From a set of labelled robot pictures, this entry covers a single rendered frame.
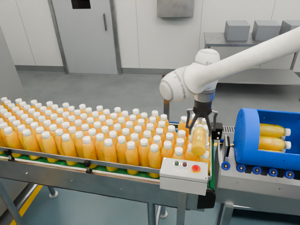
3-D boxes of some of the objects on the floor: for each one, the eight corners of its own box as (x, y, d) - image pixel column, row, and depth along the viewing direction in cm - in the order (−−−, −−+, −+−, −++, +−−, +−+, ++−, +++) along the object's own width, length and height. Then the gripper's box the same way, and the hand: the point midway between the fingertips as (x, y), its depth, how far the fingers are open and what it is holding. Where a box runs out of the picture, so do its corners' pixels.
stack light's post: (167, 201, 212) (169, 97, 154) (163, 200, 213) (163, 96, 155) (168, 197, 215) (169, 94, 157) (164, 197, 216) (164, 93, 158)
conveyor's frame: (200, 279, 158) (216, 194, 110) (0, 233, 190) (-54, 152, 143) (202, 217, 198) (214, 135, 150) (36, 188, 230) (3, 112, 182)
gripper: (226, 96, 99) (219, 138, 112) (181, 93, 103) (179, 134, 116) (227, 104, 93) (219, 148, 106) (180, 101, 97) (177, 143, 110)
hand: (199, 135), depth 109 cm, fingers closed on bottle, 7 cm apart
